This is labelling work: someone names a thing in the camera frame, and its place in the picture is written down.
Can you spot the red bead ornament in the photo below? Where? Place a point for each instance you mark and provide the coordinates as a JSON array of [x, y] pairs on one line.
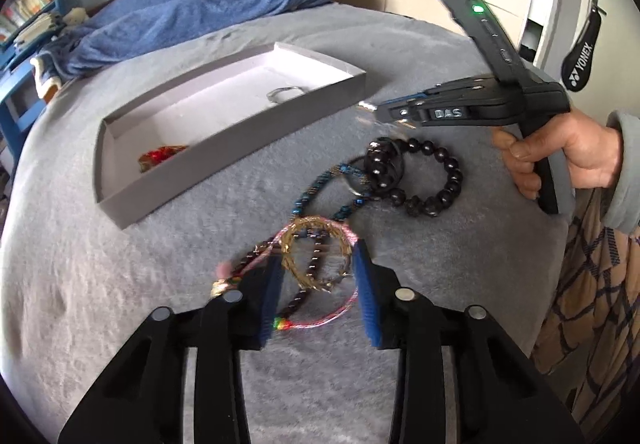
[[155, 157]]

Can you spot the patterned brown pants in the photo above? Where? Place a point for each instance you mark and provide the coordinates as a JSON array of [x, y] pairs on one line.
[[592, 326]]

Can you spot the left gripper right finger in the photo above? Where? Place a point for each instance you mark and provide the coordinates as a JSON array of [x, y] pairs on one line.
[[398, 318]]

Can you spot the blue blanket bundle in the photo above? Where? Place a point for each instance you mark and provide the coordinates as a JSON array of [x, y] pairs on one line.
[[125, 29]]

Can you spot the grey sleeve right forearm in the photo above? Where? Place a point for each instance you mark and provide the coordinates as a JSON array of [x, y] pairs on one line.
[[620, 204]]

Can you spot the grey bed cover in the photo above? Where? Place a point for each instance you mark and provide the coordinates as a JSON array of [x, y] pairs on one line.
[[74, 286]]

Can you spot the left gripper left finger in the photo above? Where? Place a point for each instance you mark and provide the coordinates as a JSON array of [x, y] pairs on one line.
[[238, 320]]

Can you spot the black Yonex racket bag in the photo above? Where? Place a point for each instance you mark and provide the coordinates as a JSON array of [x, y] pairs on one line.
[[577, 65]]

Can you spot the blue bookshelf desk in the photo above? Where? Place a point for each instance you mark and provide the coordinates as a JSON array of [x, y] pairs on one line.
[[26, 26]]

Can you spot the grey cardboard tray box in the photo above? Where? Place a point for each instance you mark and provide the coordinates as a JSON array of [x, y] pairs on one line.
[[220, 110]]

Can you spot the fingers of the right gripper seen outside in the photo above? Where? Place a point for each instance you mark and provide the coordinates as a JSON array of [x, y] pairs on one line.
[[402, 110]]

